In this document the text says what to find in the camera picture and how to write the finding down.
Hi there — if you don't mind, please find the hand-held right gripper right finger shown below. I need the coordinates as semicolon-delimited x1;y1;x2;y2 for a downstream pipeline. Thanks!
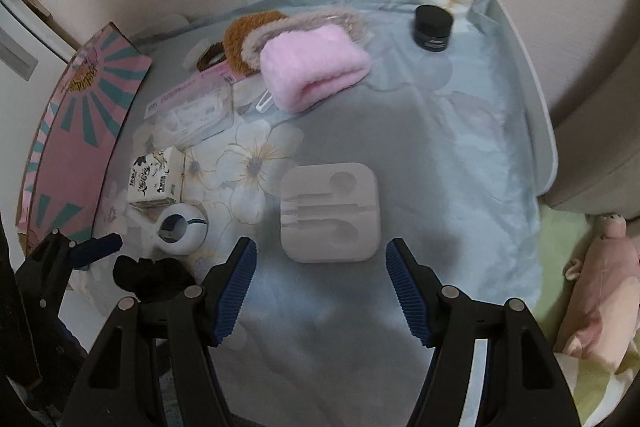
385;237;583;427

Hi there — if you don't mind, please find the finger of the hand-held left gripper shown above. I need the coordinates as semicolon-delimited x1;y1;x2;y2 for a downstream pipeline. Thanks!
50;229;124;271

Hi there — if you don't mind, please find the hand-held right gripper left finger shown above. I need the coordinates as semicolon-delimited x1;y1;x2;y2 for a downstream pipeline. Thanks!
62;237;258;427

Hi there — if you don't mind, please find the pink striped cardboard box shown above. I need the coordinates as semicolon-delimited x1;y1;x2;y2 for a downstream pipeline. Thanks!
15;22;154;254

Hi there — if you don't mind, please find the fluffy pink towel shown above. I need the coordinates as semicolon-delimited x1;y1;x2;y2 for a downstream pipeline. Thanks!
259;26;372;112

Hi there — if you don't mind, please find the brown plush toy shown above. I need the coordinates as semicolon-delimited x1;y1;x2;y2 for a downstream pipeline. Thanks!
222;12;291;76

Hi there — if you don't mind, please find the grey fluffy hair clip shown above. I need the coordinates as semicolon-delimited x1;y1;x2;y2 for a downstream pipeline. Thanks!
245;6;374;68

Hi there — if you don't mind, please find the black scrunchie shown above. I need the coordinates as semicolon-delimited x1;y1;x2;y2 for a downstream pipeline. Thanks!
112;256;197;306

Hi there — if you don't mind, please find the white tissue packet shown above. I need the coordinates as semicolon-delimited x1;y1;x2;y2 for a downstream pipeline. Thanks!
127;147;187;210

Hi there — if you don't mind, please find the white earphone case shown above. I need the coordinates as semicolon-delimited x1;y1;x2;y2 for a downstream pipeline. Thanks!
280;162;377;264

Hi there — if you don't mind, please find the white spotted fabric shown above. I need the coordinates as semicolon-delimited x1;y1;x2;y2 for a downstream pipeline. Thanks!
70;0;547;427

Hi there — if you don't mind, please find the white door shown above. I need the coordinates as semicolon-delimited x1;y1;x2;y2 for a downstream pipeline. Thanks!
0;0;82;188

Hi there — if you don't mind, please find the clear cotton swab box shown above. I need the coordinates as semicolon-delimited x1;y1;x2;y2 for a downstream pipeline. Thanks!
142;69;236;146

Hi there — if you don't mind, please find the yellow packet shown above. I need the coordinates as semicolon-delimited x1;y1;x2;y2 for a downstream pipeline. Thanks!
530;204;640;427

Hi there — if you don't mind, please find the pink plush toy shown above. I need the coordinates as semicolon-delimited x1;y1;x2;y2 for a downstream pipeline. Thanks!
552;213;640;369

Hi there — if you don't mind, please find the brown hair claw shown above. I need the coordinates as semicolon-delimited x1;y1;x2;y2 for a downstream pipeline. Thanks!
195;41;229;72

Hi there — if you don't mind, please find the beige upholstered furniture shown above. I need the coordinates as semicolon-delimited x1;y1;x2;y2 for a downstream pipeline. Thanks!
544;57;640;216

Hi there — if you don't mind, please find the black cosmetic jar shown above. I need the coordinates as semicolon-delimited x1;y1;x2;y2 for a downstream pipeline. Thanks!
412;5;454;54

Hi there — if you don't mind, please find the white round cable winder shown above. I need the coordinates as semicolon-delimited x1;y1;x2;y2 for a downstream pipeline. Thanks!
156;202;209;256

